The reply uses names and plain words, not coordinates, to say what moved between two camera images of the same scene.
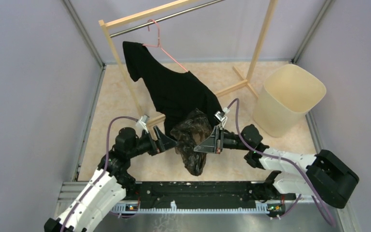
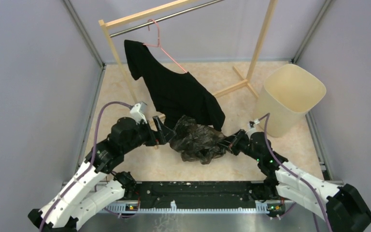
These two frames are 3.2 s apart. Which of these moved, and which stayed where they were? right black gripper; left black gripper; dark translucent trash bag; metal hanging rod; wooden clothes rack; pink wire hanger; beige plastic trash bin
Moved: right black gripper; dark translucent trash bag; left black gripper
Stayed: metal hanging rod; beige plastic trash bin; pink wire hanger; wooden clothes rack
